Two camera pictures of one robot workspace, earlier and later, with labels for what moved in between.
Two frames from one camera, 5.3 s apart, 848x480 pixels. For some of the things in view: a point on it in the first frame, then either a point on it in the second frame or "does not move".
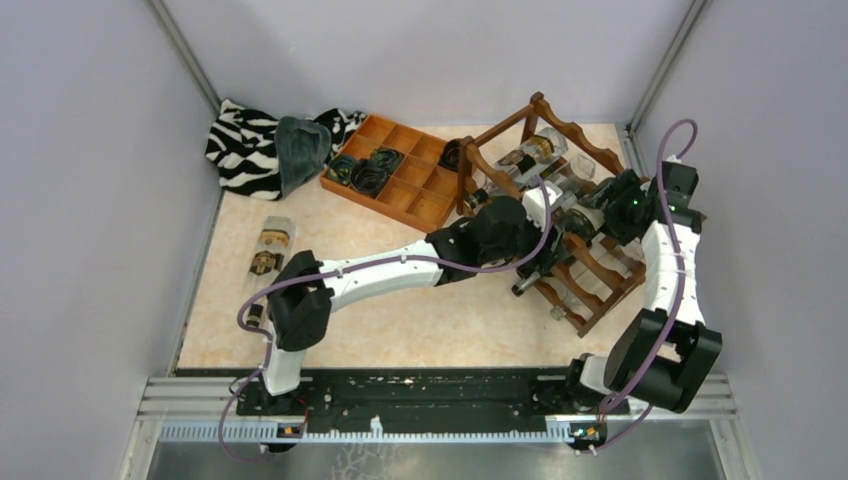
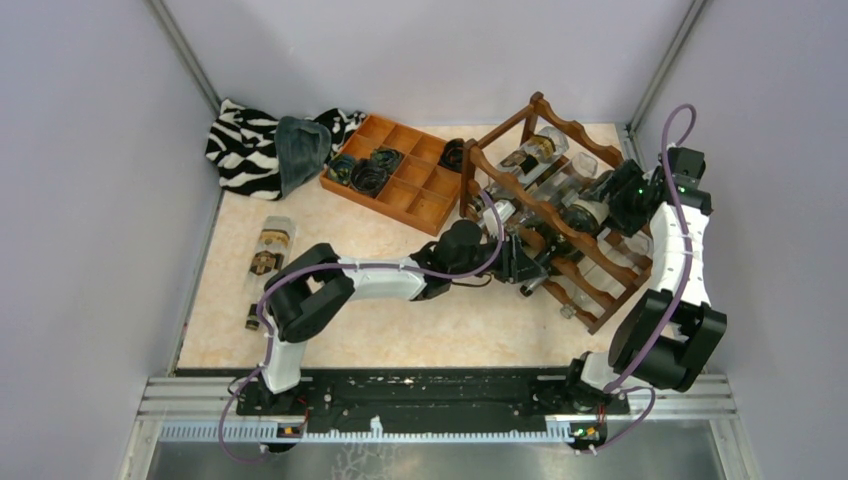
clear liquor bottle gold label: [273, 248] does not move
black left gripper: [550, 255] to [519, 267]
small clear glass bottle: [577, 172] does not move
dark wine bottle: [582, 220] does not move
